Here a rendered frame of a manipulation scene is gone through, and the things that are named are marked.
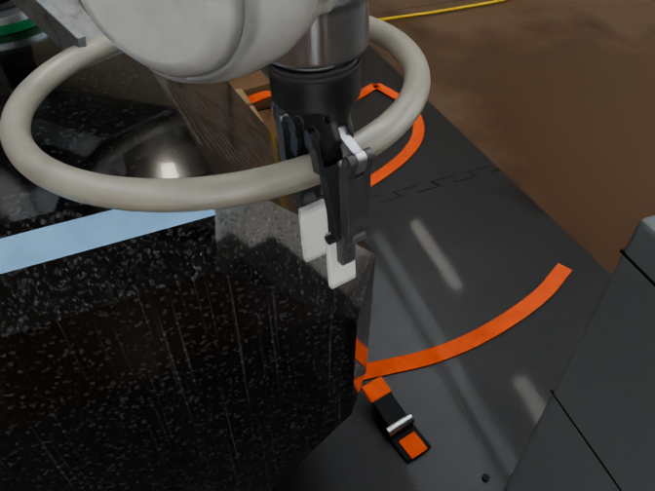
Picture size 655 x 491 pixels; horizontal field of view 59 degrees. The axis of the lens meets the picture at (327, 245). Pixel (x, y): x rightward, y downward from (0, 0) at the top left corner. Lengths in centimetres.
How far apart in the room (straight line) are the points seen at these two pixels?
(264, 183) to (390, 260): 129
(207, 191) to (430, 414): 106
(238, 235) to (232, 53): 52
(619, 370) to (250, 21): 79
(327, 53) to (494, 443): 116
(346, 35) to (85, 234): 41
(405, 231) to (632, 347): 110
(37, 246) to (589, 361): 78
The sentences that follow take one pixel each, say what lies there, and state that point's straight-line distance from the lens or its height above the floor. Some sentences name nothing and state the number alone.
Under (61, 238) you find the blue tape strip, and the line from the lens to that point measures 72.
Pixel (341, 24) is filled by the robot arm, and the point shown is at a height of 110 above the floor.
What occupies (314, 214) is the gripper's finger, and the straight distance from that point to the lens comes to 59.
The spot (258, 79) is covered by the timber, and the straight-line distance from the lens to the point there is 246.
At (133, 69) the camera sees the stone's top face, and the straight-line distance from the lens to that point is 99.
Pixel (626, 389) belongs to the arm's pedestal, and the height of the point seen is 56.
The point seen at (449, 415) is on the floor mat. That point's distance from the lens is 147.
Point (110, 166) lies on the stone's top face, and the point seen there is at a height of 84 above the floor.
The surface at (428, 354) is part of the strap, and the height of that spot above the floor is 2.
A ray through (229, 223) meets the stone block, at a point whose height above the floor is 79.
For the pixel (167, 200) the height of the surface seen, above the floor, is 96.
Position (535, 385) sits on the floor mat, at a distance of 157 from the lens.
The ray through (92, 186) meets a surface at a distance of 55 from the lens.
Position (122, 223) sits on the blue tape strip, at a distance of 72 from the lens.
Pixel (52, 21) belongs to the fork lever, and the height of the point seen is 95.
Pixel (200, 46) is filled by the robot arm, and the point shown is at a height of 118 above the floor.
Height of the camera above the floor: 127
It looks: 44 degrees down
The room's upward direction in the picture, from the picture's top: straight up
